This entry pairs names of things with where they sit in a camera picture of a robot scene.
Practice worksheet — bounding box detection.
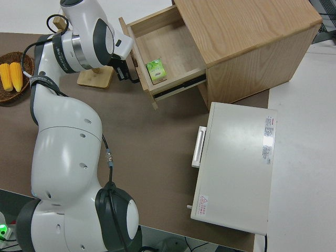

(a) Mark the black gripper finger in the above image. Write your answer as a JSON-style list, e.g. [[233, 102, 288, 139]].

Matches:
[[116, 66, 131, 81]]

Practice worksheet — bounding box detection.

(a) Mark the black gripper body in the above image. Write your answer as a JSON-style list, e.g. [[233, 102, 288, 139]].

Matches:
[[111, 54, 129, 71]]

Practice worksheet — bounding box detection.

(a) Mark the light wooden drawer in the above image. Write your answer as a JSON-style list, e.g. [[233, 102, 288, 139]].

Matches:
[[118, 5, 208, 110]]

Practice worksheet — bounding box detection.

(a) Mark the wooden mug tree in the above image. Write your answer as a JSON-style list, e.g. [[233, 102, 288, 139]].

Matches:
[[52, 15, 114, 89]]

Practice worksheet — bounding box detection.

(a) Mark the green tea packet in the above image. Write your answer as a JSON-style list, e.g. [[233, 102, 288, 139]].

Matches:
[[145, 59, 169, 85]]

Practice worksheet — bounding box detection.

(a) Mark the brown table mat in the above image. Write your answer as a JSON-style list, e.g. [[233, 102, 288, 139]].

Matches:
[[0, 31, 271, 252]]

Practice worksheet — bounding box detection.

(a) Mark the brown wicker basket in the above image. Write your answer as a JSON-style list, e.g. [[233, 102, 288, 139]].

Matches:
[[0, 51, 35, 103]]

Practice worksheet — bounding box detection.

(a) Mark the yellow corn cob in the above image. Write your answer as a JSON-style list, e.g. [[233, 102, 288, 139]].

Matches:
[[9, 62, 24, 92], [0, 63, 13, 92]]

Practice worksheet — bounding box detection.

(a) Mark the light wooden cabinet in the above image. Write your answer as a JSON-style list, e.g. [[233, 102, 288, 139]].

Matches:
[[172, 0, 323, 110]]

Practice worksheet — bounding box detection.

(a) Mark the white toaster oven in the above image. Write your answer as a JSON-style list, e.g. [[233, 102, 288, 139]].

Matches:
[[186, 101, 278, 236]]

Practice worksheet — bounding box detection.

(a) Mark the white box with green light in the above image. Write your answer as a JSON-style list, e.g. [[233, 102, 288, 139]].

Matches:
[[0, 212, 17, 242]]

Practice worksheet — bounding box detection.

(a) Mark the silver oven door handle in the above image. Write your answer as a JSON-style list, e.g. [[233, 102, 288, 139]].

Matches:
[[191, 125, 208, 169]]

